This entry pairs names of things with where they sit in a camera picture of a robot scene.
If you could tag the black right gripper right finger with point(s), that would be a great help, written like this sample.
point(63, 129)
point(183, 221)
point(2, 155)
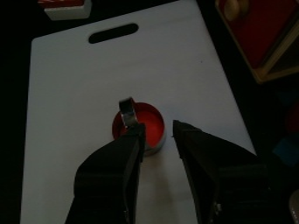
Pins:
point(230, 180)

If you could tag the red and white block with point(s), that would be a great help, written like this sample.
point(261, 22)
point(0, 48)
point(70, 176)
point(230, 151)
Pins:
point(66, 10)

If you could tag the wooden box with slot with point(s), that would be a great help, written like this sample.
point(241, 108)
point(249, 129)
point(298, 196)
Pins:
point(274, 75)

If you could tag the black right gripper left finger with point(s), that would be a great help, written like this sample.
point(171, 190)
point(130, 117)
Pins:
point(108, 180)

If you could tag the white plastic cutting board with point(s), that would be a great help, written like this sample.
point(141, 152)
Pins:
point(116, 73)

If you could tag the red dough disc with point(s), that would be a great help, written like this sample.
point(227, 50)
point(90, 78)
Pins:
point(151, 125)

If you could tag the blue toy piece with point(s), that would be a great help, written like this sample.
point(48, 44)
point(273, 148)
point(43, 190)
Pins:
point(287, 151)

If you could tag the red drawer with wooden knob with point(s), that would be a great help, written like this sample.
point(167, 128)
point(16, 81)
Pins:
point(265, 32)

